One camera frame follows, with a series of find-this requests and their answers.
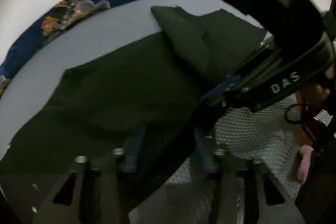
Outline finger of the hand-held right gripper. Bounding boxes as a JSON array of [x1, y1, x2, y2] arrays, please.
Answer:
[[202, 39, 282, 102], [196, 93, 254, 135]]

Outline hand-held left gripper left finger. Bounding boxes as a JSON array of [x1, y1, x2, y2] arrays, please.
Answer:
[[31, 124, 147, 224]]

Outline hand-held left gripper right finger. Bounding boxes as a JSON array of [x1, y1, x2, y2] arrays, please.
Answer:
[[194, 128, 306, 224]]

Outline black pants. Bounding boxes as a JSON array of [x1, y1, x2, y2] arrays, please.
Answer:
[[0, 5, 268, 224]]

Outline person's right hand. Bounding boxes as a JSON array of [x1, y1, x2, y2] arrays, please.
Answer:
[[316, 40, 336, 101]]

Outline person's dark clothing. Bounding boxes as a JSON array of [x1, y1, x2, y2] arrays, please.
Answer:
[[294, 132, 336, 224]]

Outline grey mesh mattress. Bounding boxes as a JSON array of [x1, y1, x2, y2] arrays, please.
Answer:
[[0, 0, 302, 224]]

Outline blue printed blanket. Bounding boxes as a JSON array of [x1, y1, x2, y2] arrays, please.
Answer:
[[0, 0, 174, 98]]

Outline black cable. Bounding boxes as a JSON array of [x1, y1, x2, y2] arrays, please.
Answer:
[[284, 102, 309, 125]]

